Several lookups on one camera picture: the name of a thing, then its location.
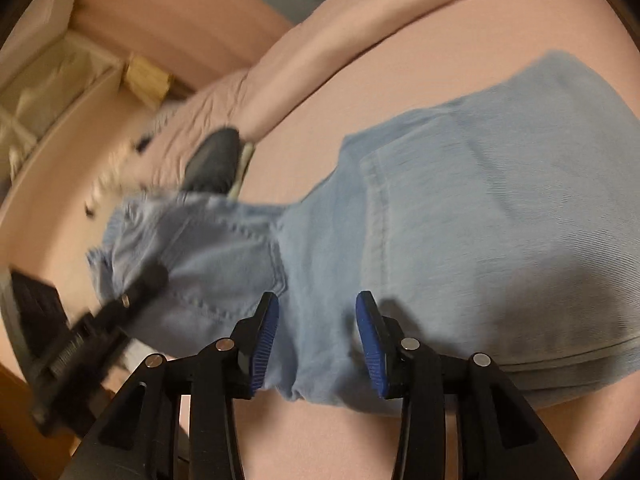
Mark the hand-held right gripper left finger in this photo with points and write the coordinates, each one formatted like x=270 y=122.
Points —
x=265 y=341

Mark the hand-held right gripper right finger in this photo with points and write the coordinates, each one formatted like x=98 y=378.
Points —
x=372 y=346

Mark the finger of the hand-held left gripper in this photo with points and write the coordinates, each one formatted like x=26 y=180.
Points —
x=145 y=285

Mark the light blue pants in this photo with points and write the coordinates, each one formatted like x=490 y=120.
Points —
x=450 y=210

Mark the beige headboard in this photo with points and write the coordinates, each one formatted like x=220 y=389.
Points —
x=60 y=180

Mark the dark blue cloth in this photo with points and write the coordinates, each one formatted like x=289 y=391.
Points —
x=145 y=142

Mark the folded dark jeans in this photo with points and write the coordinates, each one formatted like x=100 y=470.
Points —
x=212 y=155

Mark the folded light green cloth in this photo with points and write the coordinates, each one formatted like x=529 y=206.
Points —
x=242 y=166

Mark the pink pillow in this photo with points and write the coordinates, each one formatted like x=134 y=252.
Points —
x=200 y=110

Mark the yellow fringed cloth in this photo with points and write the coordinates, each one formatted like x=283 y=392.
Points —
x=147 y=80

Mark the white shelf unit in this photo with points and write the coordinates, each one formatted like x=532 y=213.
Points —
x=45 y=95

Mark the pink curtain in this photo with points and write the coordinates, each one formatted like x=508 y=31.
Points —
x=175 y=15

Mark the pink duvet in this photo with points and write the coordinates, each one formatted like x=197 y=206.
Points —
x=375 y=10

